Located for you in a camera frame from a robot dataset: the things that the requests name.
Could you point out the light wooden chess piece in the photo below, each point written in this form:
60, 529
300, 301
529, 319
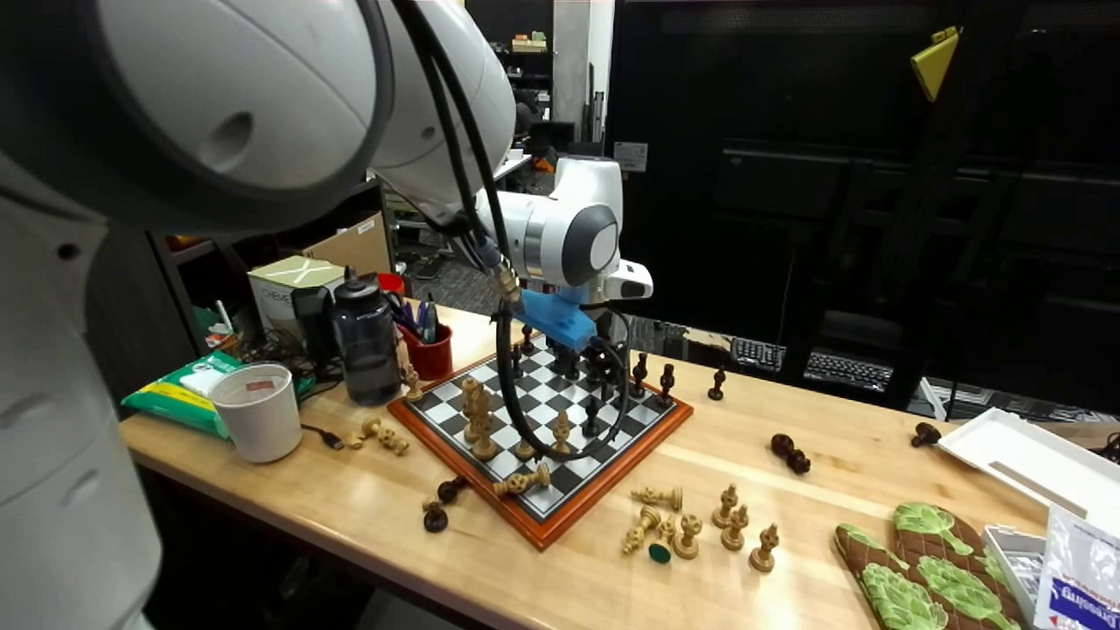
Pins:
686, 538
410, 385
517, 481
539, 473
527, 450
660, 497
737, 529
725, 510
763, 551
470, 389
562, 438
485, 442
382, 434
639, 532
480, 410

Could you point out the chess piece with green felt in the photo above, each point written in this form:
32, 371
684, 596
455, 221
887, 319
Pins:
660, 551

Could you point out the blue pen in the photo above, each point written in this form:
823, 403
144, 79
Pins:
407, 312

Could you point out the green wipes packet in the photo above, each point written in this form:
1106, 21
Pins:
187, 389

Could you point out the red pen cup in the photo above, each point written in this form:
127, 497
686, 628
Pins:
428, 355

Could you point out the white foam tray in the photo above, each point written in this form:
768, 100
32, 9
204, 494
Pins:
1035, 460

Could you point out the yellow triangular sign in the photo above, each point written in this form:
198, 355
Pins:
937, 56

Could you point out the clear plastic container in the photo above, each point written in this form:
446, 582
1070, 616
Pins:
1015, 561

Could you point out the clear bag with blue print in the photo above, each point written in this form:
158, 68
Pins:
1079, 572

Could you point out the brown green oven mitt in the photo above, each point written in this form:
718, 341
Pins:
951, 553
897, 589

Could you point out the brown cardboard box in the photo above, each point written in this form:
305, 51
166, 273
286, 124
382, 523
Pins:
350, 245

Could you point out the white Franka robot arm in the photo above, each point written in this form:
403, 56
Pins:
175, 117

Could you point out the black keyboard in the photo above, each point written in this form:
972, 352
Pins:
841, 370

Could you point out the black marker pen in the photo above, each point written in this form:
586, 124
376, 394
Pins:
428, 315

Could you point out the white and green box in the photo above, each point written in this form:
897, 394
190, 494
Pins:
286, 291

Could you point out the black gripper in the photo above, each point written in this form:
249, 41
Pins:
600, 359

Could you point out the large black cabinet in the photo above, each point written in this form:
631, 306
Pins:
933, 233

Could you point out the small red lid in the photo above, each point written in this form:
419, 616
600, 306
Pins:
393, 282

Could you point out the wooden framed chessboard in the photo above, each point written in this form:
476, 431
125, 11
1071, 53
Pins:
578, 483

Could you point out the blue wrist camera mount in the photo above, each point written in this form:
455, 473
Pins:
562, 319

